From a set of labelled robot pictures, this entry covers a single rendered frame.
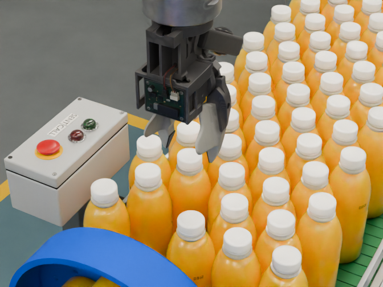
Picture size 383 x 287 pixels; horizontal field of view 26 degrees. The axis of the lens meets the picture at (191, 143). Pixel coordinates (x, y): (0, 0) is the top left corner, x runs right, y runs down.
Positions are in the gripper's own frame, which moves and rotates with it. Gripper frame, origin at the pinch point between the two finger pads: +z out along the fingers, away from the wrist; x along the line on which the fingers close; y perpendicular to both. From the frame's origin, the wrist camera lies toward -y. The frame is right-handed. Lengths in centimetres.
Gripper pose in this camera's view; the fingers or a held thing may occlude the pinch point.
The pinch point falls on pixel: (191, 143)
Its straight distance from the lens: 107.5
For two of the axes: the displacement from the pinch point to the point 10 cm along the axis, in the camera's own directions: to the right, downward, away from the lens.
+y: -4.8, 5.2, -7.0
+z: 0.0, 8.0, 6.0
